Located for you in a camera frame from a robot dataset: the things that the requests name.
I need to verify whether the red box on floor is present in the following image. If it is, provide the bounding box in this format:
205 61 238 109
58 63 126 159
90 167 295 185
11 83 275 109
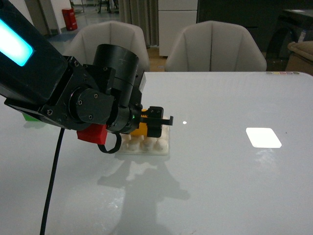
62 8 78 31

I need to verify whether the red camera mount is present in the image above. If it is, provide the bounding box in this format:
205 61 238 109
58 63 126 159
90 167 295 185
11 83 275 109
76 124 108 145

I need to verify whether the white drawer cabinet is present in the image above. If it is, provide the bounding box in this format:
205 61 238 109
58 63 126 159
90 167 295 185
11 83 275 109
158 0 198 57

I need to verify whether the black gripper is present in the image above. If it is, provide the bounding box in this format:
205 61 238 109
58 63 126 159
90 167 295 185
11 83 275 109
106 101 174 138

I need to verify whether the yellow toy block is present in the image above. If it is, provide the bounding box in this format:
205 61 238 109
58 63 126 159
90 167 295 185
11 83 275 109
130 122 148 137

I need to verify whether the right grey armchair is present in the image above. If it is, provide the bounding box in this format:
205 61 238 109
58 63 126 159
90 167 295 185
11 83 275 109
165 21 267 72

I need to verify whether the black cable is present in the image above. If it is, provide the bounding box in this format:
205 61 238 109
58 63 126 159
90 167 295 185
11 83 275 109
39 127 122 235

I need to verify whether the dark side table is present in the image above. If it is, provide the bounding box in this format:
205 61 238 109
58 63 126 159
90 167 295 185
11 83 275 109
266 9 313 71

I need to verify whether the green toy block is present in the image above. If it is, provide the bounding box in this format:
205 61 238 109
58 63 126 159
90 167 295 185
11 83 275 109
22 113 39 122

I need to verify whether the grey curtain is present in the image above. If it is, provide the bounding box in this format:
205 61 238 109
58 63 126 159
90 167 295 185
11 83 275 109
119 0 159 47

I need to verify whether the white studded base plate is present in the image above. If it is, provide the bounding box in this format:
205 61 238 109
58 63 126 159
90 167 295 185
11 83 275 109
117 125 169 156

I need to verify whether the grey armchair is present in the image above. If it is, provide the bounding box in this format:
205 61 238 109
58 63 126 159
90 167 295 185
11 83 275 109
165 21 267 72
63 21 150 71

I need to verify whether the left grey armchair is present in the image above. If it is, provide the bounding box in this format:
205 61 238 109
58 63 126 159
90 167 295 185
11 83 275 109
63 21 150 71

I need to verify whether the beige cushion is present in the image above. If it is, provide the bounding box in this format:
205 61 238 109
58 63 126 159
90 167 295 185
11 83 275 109
288 41 313 61

